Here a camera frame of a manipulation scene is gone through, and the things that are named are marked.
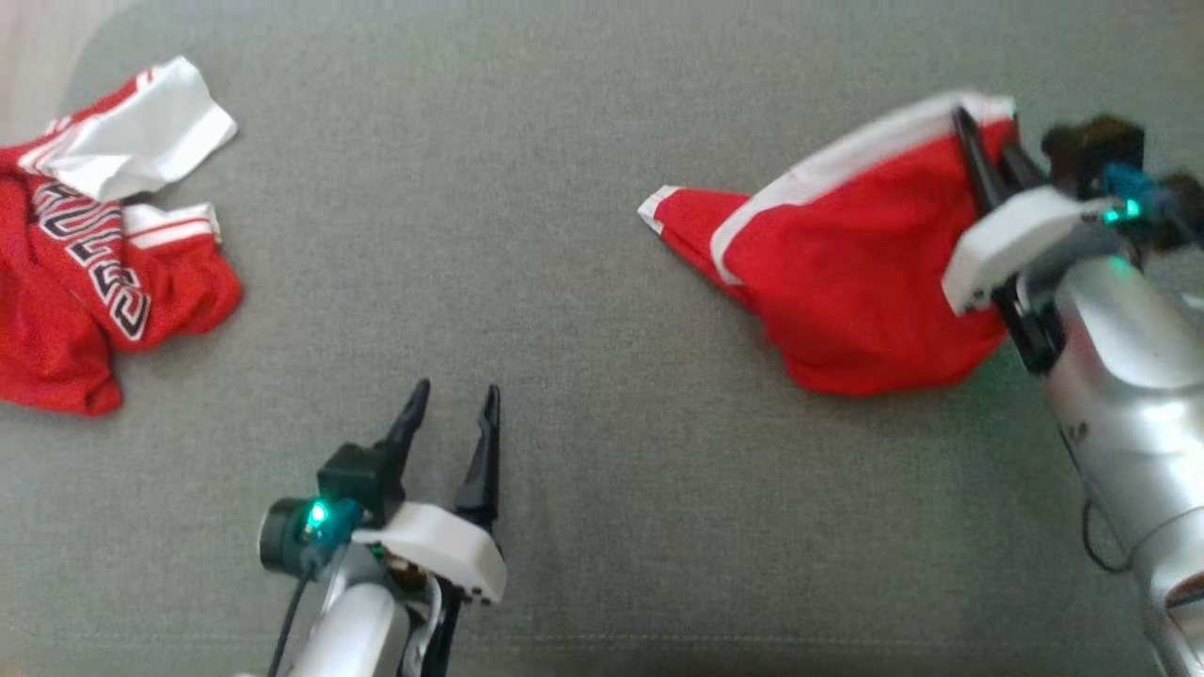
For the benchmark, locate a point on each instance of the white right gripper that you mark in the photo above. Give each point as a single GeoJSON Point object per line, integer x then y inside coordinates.
{"type": "Point", "coordinates": [1006, 240]}

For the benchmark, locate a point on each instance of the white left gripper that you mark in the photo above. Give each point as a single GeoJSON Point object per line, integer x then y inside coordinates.
{"type": "Point", "coordinates": [442, 550]}

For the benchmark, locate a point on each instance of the red shorts with white stripes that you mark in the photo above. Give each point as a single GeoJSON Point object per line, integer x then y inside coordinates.
{"type": "Point", "coordinates": [847, 263]}

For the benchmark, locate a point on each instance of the red jersey with white sleeves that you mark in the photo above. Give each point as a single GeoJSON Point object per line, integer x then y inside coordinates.
{"type": "Point", "coordinates": [66, 310]}

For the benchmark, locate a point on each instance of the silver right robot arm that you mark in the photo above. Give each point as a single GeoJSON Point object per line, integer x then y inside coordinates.
{"type": "Point", "coordinates": [1129, 376]}

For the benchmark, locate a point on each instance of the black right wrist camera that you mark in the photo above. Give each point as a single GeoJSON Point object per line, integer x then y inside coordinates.
{"type": "Point", "coordinates": [1096, 146]}

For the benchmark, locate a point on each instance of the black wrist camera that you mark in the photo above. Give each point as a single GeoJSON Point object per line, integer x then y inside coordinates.
{"type": "Point", "coordinates": [353, 475]}
{"type": "Point", "coordinates": [1096, 146]}

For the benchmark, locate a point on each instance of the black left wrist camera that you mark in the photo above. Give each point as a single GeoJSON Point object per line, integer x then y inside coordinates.
{"type": "Point", "coordinates": [353, 475]}

